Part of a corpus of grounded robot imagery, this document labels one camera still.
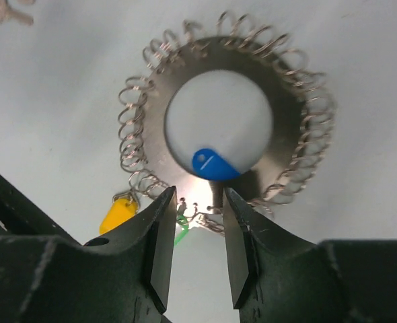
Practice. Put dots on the silver key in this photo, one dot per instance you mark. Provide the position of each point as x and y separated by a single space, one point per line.
7 12

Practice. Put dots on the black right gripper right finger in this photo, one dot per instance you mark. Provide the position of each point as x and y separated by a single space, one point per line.
276 276

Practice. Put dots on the metal disc keyring holder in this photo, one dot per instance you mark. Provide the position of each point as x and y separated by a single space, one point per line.
242 92

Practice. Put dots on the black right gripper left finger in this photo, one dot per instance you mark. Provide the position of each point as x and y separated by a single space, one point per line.
121 276

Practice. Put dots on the green key tag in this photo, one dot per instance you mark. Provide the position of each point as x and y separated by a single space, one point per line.
182 228

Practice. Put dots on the blue key tag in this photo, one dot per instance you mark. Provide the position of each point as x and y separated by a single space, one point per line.
209 165

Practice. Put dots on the yellow key tag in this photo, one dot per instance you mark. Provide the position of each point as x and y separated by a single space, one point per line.
124 207

